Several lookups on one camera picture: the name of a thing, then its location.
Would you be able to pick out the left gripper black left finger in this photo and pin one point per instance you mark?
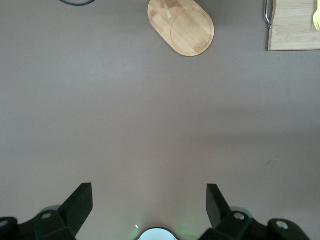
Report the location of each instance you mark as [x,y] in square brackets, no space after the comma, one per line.
[62,222]

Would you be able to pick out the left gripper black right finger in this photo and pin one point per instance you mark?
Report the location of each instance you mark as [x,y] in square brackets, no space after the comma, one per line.
[225,225]

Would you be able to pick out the wooden cup rack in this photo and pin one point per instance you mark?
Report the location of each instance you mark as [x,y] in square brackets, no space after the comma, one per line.
[190,32]

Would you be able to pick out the yellow plastic fork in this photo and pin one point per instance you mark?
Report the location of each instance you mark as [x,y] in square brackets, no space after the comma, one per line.
[317,21]

